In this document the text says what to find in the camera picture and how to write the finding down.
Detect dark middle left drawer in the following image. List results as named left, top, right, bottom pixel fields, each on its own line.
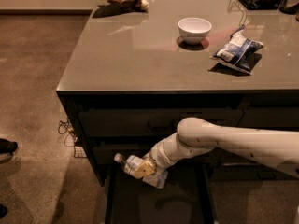
left=92, top=143, right=223, bottom=165

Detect tangled floor cables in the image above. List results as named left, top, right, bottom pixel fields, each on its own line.
left=57, top=118, right=78, bottom=147

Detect black shoe lower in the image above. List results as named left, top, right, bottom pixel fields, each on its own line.
left=0, top=204, right=8, bottom=218

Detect dark top right drawer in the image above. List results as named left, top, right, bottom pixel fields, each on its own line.
left=239, top=107, right=299, bottom=130

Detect blue label plastic bottle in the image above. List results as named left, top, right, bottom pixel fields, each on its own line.
left=113, top=152, right=169, bottom=189

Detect dark cabinet frame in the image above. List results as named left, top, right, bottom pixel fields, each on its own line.
left=58, top=90, right=299, bottom=181

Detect dark bottom right drawer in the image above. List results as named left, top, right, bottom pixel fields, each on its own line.
left=210, top=163, right=295, bottom=181

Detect open bottom left drawer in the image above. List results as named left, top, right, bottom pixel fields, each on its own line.
left=104, top=163, right=220, bottom=224

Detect dark middle right drawer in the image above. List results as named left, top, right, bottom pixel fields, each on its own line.
left=220, top=151, right=256, bottom=166

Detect white ceramic bowl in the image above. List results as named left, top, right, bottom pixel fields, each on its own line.
left=178, top=17, right=212, bottom=45

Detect dark top left drawer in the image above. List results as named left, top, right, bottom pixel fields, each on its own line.
left=78, top=108, right=243, bottom=137

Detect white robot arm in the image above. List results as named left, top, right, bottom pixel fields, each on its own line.
left=134, top=118, right=299, bottom=189

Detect blue white chip bag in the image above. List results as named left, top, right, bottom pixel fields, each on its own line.
left=212, top=24, right=263, bottom=75

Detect dark drawer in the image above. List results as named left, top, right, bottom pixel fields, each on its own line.
left=92, top=143, right=223, bottom=165
left=220, top=151, right=256, bottom=166
left=210, top=163, right=295, bottom=181
left=78, top=108, right=243, bottom=137
left=239, top=107, right=299, bottom=130

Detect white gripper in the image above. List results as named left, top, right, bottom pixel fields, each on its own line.
left=134, top=139, right=179, bottom=188

